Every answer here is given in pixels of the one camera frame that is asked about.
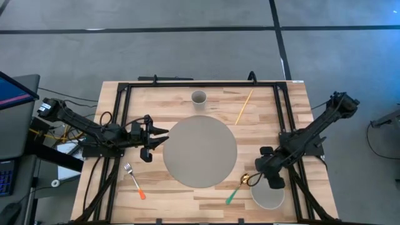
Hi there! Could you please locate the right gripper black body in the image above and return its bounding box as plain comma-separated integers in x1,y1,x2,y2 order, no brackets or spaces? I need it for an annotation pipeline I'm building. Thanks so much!
254,146,286,190

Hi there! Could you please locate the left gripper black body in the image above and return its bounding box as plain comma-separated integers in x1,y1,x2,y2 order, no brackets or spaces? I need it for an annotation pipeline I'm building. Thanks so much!
137,114,157,163

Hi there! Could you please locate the white ribbed bowl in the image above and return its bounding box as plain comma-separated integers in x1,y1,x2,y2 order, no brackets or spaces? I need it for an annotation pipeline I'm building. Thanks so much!
249,178,286,210

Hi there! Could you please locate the green-handled gold spoon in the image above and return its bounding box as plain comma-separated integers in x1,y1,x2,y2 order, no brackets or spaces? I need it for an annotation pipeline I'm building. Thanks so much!
225,173,251,206

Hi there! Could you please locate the orange-handled silver fork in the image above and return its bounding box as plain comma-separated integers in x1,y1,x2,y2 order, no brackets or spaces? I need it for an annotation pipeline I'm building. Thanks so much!
123,162,147,201

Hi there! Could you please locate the yellow wooden chopstick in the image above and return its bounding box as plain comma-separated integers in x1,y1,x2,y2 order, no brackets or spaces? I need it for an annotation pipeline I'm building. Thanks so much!
234,89,254,126

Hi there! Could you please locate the large round grey placemat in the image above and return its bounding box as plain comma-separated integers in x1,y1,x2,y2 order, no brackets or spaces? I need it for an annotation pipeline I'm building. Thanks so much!
162,115,238,189

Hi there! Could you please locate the white ribbed cup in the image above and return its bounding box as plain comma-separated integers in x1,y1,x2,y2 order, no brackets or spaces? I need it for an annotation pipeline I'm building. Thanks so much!
191,89,208,111

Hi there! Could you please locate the grey stand leg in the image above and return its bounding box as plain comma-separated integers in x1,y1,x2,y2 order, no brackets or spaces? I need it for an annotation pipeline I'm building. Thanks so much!
370,104,400,129

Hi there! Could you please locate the computer monitor with blue screen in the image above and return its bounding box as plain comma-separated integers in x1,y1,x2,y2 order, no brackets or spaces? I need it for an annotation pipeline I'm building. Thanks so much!
0,71,40,111

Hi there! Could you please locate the black keyboard with blue lights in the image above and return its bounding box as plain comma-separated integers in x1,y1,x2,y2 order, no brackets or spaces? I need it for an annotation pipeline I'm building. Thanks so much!
0,158,17,198

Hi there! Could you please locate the black computer mouse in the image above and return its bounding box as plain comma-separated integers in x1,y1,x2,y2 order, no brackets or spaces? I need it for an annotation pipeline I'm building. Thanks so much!
0,202,22,225

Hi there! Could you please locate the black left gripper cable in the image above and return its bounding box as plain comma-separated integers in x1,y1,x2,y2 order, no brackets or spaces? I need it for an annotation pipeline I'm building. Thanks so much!
123,115,148,129

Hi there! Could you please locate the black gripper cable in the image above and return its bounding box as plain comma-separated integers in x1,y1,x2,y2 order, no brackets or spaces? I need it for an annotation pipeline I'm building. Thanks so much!
123,115,148,129
246,171,264,188

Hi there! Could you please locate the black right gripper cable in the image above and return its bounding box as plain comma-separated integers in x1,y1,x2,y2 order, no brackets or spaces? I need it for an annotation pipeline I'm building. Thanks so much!
246,171,264,188

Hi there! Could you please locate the black aluminium table frame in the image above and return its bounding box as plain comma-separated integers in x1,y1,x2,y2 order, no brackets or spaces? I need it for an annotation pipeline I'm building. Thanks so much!
74,71,340,225

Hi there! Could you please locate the yellow cable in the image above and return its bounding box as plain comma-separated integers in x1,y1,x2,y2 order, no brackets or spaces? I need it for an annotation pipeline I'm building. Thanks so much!
29,126,86,142

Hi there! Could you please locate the black floor cable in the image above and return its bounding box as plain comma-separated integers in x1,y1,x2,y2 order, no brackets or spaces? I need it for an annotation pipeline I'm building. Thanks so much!
366,121,400,161

